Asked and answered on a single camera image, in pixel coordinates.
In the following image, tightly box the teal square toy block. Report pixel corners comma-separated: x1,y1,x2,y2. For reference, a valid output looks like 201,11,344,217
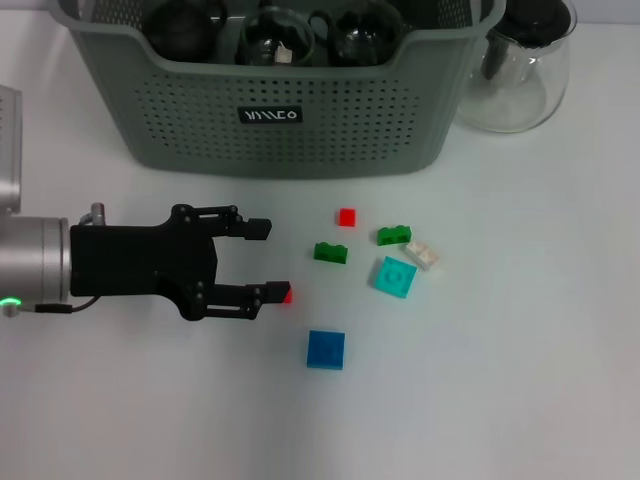
369,256,419,300

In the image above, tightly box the green toy brick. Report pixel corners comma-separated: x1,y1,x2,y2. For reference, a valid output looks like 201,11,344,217
313,241,349,265
376,225,412,247

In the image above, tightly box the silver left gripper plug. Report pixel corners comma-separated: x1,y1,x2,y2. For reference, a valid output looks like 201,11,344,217
78,202,108,227

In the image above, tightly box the glass carafe with black lid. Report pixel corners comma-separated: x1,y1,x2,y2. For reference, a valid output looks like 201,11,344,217
452,0,579,135

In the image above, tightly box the grey-green perforated storage bin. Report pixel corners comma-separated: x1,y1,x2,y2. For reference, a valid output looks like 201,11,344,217
47,0,506,180

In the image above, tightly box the glass teacup with black base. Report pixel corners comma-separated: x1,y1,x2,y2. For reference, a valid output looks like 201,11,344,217
309,0,405,66
235,2,317,67

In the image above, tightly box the black clay teapot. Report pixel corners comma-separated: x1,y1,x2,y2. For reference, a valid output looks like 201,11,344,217
144,0,229,64

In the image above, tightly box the blue square toy block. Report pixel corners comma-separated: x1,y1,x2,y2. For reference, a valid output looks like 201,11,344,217
305,329,346,371

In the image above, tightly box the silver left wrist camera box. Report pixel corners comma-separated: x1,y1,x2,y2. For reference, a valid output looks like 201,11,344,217
0,84,24,216

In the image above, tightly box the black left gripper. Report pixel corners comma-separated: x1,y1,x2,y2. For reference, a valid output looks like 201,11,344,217
69,203,292,321

